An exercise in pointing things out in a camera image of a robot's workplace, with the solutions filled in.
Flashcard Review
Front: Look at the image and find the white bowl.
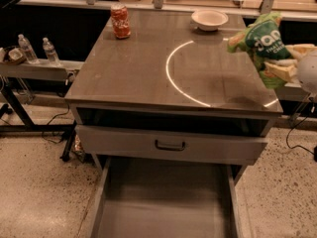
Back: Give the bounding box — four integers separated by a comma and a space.
191, 10, 229, 32

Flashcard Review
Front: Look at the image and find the green rice chip bag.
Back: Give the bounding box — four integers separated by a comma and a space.
227, 12, 291, 89

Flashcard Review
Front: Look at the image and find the left clear water bottle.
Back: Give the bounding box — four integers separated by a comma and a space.
18, 34, 39, 64

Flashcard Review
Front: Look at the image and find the right clear water bottle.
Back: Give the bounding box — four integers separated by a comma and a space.
43, 38, 60, 66

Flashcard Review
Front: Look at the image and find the grey side bench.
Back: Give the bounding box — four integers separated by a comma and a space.
0, 59, 84, 163

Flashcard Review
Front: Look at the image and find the black floor cable right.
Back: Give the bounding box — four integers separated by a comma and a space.
284, 96, 317, 163

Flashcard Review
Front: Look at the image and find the clear water bottle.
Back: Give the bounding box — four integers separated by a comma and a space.
18, 34, 39, 64
43, 38, 60, 66

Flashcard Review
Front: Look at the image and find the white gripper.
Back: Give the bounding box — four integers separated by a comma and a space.
264, 44, 317, 95

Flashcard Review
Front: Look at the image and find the grey drawer cabinet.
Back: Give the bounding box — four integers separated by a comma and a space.
63, 9, 284, 171

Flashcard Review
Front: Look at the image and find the black floor cable left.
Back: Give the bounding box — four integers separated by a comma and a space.
40, 106, 75, 145

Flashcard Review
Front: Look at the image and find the small round container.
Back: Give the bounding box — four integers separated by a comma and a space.
3, 46, 26, 65

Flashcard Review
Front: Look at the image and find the orange soda can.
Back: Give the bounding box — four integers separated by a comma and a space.
111, 3, 131, 39

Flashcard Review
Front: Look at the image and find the black floor cable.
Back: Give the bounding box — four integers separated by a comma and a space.
284, 96, 317, 163
40, 106, 75, 145

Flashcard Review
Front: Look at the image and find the open middle drawer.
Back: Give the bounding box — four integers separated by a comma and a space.
87, 157, 243, 238

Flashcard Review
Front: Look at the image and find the top drawer with handle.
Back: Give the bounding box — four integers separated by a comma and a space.
76, 125, 267, 166

